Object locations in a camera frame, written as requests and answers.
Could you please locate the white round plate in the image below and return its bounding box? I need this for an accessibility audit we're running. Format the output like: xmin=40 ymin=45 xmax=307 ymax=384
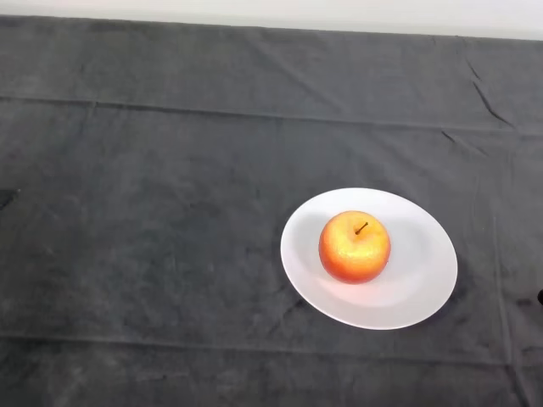
xmin=279 ymin=187 xmax=459 ymax=332

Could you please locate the black cloth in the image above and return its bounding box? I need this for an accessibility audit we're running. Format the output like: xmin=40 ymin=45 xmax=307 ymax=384
xmin=0 ymin=14 xmax=543 ymax=407

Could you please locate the red yellow apple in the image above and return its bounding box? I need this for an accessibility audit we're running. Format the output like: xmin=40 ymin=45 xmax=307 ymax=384
xmin=318 ymin=210 xmax=392 ymax=285

